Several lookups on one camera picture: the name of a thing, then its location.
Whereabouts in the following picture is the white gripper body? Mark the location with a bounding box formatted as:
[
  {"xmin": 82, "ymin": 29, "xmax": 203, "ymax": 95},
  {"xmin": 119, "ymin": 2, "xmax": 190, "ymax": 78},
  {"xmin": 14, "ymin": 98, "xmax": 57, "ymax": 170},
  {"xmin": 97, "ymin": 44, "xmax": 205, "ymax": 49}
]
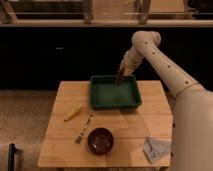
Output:
[{"xmin": 119, "ymin": 47, "xmax": 143, "ymax": 73}]

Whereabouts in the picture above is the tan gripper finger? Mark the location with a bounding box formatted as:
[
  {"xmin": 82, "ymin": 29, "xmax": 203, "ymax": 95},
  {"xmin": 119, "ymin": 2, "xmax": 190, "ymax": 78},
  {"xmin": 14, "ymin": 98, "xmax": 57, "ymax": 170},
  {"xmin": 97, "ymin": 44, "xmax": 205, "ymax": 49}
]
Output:
[{"xmin": 123, "ymin": 68, "xmax": 132, "ymax": 77}]

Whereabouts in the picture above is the dark grape bunch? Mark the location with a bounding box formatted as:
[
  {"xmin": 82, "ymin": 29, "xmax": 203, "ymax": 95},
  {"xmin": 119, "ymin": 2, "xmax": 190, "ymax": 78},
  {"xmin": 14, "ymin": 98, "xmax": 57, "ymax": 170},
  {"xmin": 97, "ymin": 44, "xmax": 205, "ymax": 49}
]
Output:
[{"xmin": 115, "ymin": 68, "xmax": 124, "ymax": 85}]

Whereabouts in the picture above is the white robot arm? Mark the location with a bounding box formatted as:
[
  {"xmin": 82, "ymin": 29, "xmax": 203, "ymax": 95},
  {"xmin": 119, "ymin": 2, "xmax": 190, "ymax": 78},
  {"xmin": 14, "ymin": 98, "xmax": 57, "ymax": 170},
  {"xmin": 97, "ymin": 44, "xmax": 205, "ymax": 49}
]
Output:
[{"xmin": 117, "ymin": 31, "xmax": 213, "ymax": 171}]

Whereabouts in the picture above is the purple bowl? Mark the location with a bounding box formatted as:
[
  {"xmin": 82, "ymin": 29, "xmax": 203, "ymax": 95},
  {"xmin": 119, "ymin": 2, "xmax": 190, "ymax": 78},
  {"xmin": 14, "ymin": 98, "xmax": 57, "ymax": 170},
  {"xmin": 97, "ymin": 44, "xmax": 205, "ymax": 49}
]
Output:
[{"xmin": 87, "ymin": 127, "xmax": 114, "ymax": 155}]

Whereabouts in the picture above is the green plastic tray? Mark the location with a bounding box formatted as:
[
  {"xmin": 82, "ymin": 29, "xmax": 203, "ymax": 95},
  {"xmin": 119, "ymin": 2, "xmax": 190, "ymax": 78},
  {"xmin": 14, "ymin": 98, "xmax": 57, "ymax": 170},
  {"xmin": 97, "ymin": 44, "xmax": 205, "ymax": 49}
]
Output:
[{"xmin": 89, "ymin": 75, "xmax": 142, "ymax": 110}]

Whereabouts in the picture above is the wooden table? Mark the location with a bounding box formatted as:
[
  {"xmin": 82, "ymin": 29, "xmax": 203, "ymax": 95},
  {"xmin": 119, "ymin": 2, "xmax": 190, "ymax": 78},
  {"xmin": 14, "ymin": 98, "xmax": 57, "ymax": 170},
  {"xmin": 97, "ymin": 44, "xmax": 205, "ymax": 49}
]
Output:
[{"xmin": 38, "ymin": 81, "xmax": 173, "ymax": 168}]

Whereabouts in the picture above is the grey folded cloth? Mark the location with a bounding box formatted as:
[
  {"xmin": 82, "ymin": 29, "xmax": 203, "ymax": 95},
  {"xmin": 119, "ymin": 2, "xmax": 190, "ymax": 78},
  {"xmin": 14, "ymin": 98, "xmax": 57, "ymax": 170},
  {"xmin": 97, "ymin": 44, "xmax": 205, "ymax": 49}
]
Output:
[{"xmin": 143, "ymin": 137, "xmax": 171, "ymax": 164}]

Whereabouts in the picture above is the metal fork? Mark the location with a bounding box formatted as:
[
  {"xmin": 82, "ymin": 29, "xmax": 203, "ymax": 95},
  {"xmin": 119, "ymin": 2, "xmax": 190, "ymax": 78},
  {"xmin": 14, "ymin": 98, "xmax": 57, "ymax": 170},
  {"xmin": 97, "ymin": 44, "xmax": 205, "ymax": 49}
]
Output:
[{"xmin": 75, "ymin": 115, "xmax": 93, "ymax": 144}]

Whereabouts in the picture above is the wooden shelf rail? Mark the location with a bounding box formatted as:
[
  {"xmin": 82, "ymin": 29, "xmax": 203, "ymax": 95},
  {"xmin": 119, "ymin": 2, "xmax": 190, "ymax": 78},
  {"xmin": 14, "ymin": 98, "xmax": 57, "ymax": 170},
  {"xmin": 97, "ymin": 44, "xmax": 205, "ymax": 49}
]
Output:
[{"xmin": 0, "ymin": 0, "xmax": 213, "ymax": 28}]

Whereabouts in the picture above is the black handle object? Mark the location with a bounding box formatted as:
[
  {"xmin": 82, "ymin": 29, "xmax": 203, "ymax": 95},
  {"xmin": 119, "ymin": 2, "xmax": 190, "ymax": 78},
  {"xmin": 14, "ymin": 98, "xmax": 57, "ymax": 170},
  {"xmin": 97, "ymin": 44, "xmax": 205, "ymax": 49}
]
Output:
[{"xmin": 8, "ymin": 143, "xmax": 17, "ymax": 171}]

